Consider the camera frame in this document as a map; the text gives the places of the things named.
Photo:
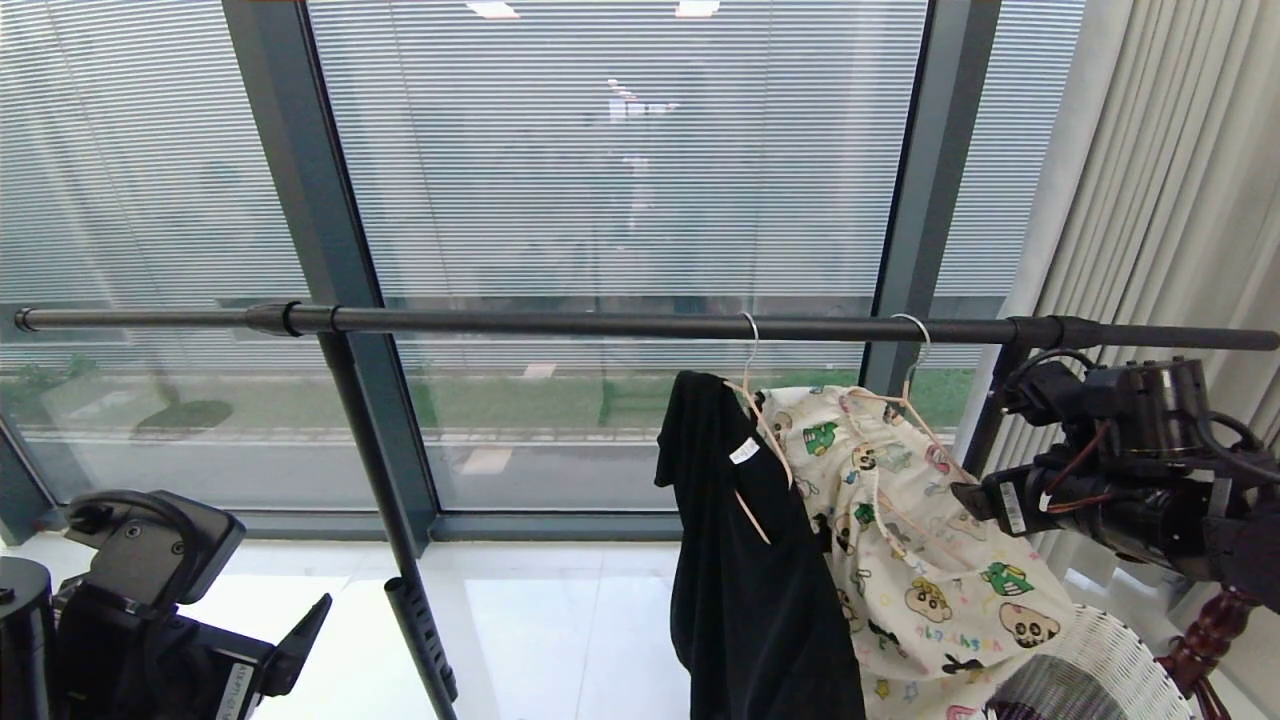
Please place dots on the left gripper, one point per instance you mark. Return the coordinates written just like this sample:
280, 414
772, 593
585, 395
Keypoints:
200, 670

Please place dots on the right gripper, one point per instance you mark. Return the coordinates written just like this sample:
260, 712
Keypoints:
1100, 515

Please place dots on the cream printed garment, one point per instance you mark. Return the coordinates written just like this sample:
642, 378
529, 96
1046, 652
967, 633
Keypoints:
920, 600

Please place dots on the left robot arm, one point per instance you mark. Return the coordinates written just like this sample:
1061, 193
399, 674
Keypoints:
25, 640

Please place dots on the white laundry basket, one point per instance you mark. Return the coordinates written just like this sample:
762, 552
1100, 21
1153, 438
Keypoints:
1110, 660

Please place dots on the pink clothes hanger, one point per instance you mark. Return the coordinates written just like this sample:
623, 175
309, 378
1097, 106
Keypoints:
752, 517
940, 445

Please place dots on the black clothes rack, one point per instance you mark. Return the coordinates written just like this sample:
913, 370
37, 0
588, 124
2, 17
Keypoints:
600, 325

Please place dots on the brown wooden coat stand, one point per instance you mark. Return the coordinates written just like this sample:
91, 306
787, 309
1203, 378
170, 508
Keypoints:
1210, 630

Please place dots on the beige curtain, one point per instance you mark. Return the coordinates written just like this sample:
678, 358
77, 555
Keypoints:
1180, 200

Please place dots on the black t-shirt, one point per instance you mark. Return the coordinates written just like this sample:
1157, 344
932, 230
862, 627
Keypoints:
750, 620

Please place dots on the window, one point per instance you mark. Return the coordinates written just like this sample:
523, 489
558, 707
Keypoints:
330, 250

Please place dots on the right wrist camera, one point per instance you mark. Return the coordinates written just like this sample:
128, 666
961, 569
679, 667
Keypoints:
1050, 390

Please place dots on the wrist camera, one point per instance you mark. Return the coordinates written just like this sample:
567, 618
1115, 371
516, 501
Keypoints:
1050, 390
160, 545

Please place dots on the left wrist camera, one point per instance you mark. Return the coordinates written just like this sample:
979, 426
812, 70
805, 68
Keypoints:
160, 545

